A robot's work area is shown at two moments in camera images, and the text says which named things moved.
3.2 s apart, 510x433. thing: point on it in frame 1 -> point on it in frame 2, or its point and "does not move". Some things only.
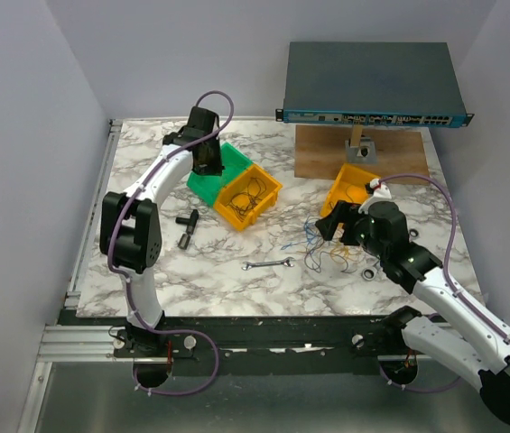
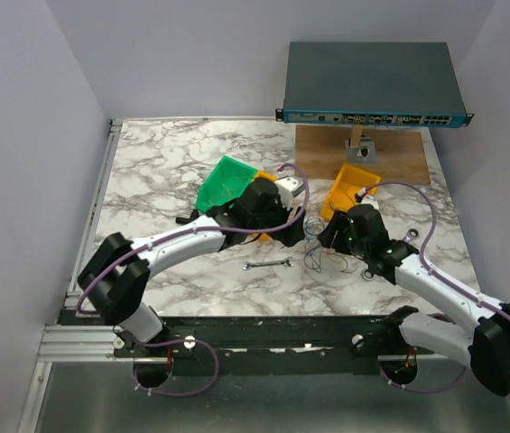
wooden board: [320, 150] does not move
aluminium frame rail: [70, 340] does not move
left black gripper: [216, 168] -> [293, 237]
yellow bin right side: [349, 186] does not move
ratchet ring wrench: [369, 273] does not move
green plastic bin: [206, 186] -> [227, 182]
